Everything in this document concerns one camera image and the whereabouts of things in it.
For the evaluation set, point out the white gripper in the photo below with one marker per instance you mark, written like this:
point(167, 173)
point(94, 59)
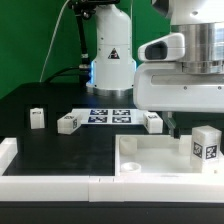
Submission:
point(163, 87)

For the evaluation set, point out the white square tabletop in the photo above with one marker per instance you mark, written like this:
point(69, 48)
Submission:
point(149, 154)

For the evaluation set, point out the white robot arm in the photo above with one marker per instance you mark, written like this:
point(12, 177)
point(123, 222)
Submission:
point(182, 71)

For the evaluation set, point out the white fiducial tag sheet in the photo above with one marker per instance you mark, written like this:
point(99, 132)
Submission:
point(110, 116)

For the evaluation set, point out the white U-shaped obstacle fence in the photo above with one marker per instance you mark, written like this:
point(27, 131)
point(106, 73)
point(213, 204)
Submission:
point(180, 187)

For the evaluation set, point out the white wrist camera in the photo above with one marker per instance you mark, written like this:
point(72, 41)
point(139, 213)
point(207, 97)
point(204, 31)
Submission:
point(167, 48)

